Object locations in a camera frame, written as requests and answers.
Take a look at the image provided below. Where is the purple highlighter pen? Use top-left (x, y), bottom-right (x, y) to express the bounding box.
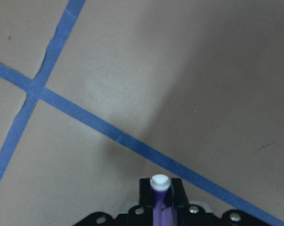
top-left (150, 174), bottom-right (172, 226)

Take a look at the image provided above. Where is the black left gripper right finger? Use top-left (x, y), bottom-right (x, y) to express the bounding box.
top-left (171, 178), bottom-right (189, 210)

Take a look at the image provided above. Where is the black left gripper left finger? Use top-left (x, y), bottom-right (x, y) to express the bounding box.
top-left (139, 178), bottom-right (154, 209)

